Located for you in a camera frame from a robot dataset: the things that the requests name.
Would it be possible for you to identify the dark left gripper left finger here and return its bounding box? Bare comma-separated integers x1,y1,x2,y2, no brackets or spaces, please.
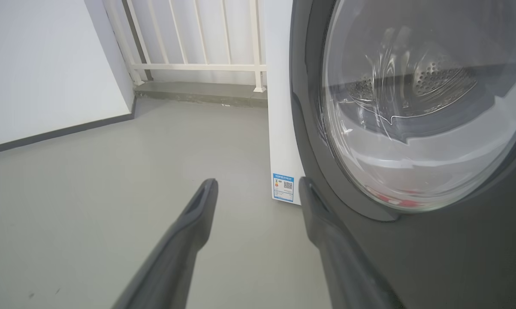
112,178,219,309

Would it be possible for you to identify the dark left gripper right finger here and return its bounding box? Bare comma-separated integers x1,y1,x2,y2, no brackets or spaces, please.
299,177,406,309

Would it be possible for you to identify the red garment with white stripe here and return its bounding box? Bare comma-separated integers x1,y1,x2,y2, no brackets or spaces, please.
365,187,425,209

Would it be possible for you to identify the black round glass washer door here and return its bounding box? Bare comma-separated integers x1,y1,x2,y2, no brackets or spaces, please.
289,0,516,309

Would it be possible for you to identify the white front-load washing machine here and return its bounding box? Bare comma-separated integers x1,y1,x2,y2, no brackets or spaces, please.
262,0,305,206

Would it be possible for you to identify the blue energy label sticker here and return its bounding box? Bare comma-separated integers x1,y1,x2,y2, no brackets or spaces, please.
272,173,294,203

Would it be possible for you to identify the white metal railing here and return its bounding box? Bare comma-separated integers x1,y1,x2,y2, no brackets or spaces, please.
103,0,268,93

